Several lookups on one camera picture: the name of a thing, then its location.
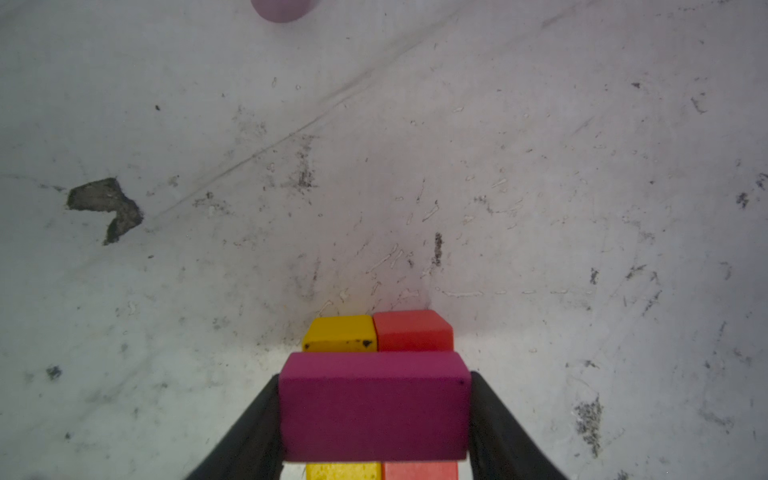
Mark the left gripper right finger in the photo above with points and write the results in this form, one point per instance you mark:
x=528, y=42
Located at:
x=499, y=447

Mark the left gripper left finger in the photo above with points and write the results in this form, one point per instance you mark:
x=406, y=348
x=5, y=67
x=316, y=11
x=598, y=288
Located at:
x=253, y=447

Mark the magenta wood block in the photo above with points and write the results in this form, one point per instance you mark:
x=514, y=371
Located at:
x=374, y=407

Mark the yellow arch wood block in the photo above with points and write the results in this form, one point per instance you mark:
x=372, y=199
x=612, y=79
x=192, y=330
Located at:
x=342, y=334

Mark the red arch wood block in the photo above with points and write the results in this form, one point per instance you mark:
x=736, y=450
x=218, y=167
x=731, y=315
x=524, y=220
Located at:
x=415, y=331

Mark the dried leaf scrap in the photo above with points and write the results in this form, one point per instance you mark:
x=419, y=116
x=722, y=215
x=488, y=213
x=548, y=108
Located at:
x=106, y=195

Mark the purple pink toy knife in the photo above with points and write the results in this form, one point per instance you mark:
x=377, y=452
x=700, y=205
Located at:
x=283, y=11

